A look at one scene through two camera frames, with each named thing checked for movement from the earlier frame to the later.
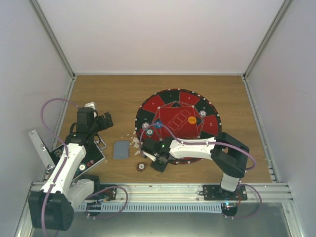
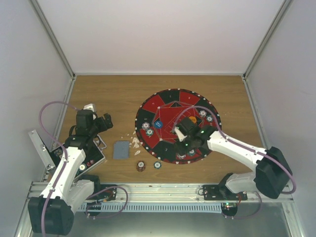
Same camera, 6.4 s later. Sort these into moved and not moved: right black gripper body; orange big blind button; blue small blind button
Moved: right black gripper body
Not moved: blue small blind button; orange big blind button
